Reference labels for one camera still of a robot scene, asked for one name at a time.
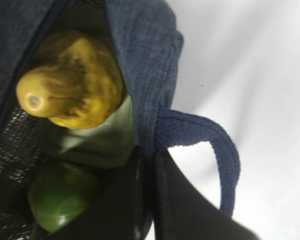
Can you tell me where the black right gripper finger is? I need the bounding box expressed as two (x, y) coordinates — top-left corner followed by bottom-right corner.
(154, 150), (258, 240)

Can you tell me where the yellow squash toy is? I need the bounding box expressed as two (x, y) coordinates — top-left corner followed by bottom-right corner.
(15, 30), (126, 130)

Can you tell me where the green cucumber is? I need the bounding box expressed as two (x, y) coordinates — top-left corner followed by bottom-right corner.
(27, 162), (100, 233)

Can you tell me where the dark blue fabric lunch bag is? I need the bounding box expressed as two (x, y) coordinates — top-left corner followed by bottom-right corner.
(0, 0), (240, 240)

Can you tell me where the green lidded glass container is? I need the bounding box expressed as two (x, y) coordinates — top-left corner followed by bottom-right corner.
(38, 95), (135, 169)

